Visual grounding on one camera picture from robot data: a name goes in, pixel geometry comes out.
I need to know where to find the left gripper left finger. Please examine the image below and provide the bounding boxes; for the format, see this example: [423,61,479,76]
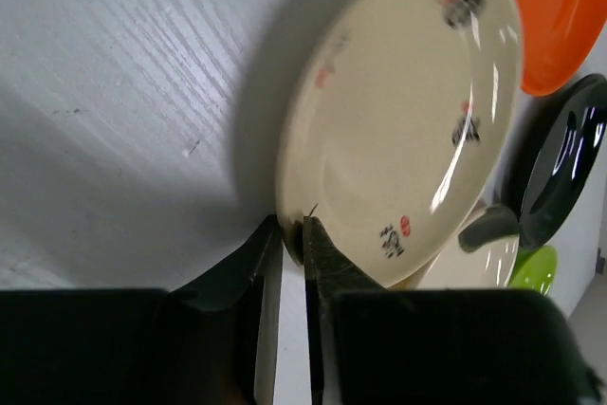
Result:
[156,215,283,404]

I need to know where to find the cream floral plate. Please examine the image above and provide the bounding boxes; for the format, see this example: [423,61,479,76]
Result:
[276,0,523,286]

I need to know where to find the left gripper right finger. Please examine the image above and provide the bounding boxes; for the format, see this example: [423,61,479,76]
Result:
[303,215,387,404]

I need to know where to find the orange plate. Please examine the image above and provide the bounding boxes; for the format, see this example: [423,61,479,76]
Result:
[517,0,606,97]

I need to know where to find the green plate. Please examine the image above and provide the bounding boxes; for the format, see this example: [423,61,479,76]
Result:
[508,245,558,296]

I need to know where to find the cream plate black patch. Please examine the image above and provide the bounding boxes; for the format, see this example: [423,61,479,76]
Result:
[392,204,520,290]

